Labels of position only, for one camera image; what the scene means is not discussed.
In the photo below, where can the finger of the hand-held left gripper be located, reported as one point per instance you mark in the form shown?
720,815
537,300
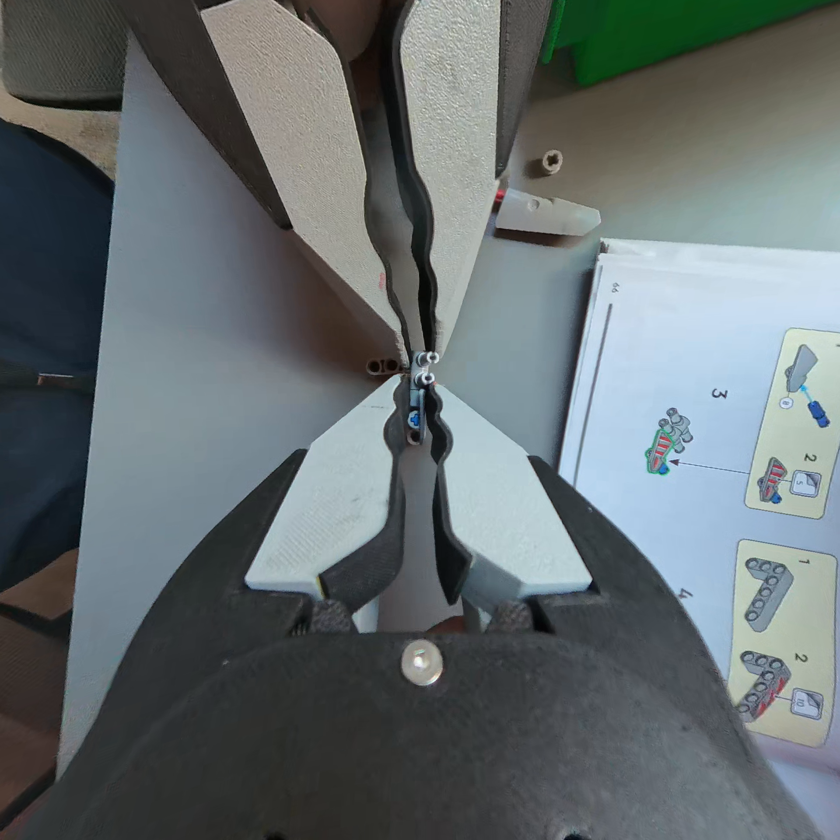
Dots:
453,131
282,131

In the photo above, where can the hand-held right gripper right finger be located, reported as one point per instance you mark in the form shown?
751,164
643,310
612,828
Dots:
512,518

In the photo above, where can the black office chair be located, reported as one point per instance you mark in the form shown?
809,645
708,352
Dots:
59,52

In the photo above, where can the small grey lego connector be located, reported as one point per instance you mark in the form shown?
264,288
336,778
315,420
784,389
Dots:
426,359

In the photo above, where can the grey lego panel blue pin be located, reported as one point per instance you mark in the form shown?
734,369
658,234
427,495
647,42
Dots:
415,417

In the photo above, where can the green plastic bin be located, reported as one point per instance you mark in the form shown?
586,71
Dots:
689,33

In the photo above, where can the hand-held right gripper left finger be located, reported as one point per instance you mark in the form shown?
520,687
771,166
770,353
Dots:
321,518

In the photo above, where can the person's dark clothed legs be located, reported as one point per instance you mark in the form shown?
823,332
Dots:
46,275

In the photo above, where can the grey lego panel piece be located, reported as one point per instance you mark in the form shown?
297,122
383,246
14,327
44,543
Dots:
551,213

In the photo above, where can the small tan lego bushing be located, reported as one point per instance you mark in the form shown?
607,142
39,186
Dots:
551,163

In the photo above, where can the lego instruction booklet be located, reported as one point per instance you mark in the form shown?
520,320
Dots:
656,367

